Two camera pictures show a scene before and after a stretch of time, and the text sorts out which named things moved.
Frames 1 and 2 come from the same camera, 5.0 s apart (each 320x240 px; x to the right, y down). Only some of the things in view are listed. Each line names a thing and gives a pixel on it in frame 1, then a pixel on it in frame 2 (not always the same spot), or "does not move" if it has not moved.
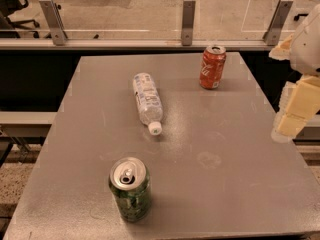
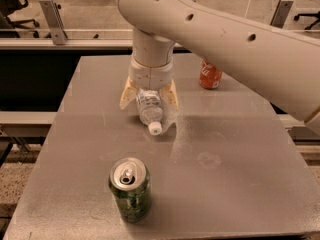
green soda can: [130, 182] does not move
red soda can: [211, 69] does not move
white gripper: [308, 52] to [150, 75]
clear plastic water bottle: [148, 102] does not move
